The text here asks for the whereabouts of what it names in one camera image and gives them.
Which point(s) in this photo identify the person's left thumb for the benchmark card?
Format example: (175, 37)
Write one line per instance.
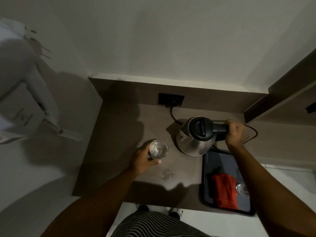
(155, 162)

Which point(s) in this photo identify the person's left hand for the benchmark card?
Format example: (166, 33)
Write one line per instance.
(139, 161)

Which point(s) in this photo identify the person's right forearm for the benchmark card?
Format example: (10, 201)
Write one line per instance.
(266, 192)

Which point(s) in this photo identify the white padded hanger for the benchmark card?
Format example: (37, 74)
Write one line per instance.
(70, 134)

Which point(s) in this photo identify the stainless steel electric kettle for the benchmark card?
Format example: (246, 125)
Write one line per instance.
(197, 138)

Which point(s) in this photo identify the person's left shoe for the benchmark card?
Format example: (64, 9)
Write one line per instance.
(142, 208)

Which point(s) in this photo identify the person's shoe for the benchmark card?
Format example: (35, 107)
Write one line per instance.
(176, 211)
(142, 208)

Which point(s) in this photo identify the person's right hand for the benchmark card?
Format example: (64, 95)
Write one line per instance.
(234, 135)

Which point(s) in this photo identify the person's left forearm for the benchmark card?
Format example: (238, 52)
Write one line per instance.
(98, 207)

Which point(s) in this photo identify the person's right fingers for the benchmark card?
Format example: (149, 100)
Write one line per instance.
(230, 126)

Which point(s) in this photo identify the person's right shoe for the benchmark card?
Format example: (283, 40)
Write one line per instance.
(176, 211)

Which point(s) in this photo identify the small clear glass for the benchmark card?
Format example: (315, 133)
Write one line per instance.
(242, 189)

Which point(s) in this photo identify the brown wooden shelf panel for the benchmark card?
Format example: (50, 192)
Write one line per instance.
(288, 91)

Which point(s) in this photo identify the white paper packet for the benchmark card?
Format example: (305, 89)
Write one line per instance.
(155, 152)

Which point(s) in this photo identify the clear drinking glass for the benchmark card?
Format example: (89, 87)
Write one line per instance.
(159, 150)

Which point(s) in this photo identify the clear plastic wrapper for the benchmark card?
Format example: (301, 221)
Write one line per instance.
(166, 174)

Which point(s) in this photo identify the black wall socket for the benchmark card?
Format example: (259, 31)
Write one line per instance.
(311, 107)
(171, 99)

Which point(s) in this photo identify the black serving tray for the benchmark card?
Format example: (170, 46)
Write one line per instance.
(222, 160)

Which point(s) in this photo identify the white laundry bag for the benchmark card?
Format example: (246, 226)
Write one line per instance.
(19, 115)

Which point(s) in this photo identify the striped black white clothing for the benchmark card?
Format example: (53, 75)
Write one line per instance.
(158, 225)

